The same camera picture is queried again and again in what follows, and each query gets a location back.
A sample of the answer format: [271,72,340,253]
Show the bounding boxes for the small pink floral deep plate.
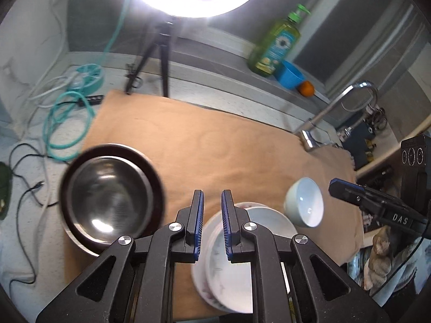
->
[199,205,270,312]

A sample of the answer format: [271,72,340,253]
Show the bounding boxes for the black power strip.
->
[80,93,106,104]

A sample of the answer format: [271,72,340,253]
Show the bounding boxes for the blue plastic bowl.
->
[276,61,304,90]

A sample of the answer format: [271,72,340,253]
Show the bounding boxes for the black tripod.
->
[124,18,176,99]

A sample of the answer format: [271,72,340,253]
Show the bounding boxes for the white cable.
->
[26,0,86,109]

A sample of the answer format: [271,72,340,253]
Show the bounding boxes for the tan felt mat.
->
[62,89,366,322]

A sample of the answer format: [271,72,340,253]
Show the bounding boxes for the small pale green bowl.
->
[284,177,325,228]

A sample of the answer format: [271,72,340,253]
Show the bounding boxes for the large steel bowl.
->
[60,215,149,259]

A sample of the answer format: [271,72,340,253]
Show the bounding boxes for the large pink floral deep plate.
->
[191,202,270,305]

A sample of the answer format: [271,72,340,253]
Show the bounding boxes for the green detergent bottle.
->
[247,4,310,76]

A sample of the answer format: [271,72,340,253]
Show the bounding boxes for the black cable with jack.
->
[7,142,69,288]

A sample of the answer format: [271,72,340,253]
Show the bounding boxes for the chrome faucet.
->
[292,81,380,152]

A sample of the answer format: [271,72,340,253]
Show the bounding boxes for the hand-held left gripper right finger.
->
[220,190,391,323]

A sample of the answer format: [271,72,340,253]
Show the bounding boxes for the dark blue container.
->
[343,120,377,169]

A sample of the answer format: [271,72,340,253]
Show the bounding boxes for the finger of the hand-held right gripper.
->
[329,178,388,211]

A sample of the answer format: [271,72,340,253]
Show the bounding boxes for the red bowl with steel inside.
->
[59,144,167,247]

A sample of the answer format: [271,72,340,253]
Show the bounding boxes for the teal cable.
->
[43,0,133,163]

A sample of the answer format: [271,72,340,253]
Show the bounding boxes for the person's right hand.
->
[363,225,406,290]

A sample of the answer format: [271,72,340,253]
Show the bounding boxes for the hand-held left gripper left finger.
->
[35,190,205,323]

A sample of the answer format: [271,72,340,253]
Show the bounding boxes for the white plate with grey sprigs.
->
[205,207,299,314]

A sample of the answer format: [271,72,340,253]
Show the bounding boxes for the orange fruit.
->
[298,81,316,98]

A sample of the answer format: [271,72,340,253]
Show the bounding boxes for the teal cable reel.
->
[68,63,106,97]

